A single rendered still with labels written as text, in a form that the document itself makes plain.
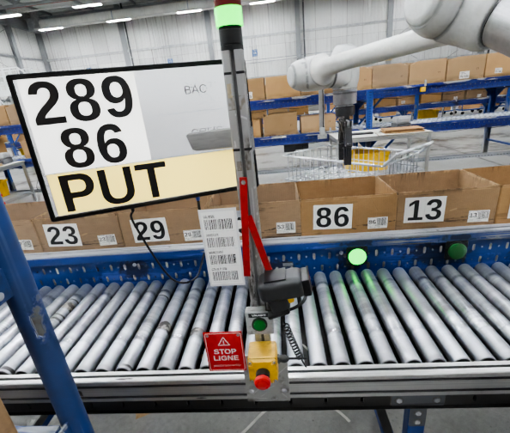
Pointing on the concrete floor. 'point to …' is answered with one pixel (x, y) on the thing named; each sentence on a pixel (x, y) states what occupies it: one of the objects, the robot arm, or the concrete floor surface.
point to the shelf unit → (15, 292)
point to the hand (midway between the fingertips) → (344, 157)
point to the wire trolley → (354, 162)
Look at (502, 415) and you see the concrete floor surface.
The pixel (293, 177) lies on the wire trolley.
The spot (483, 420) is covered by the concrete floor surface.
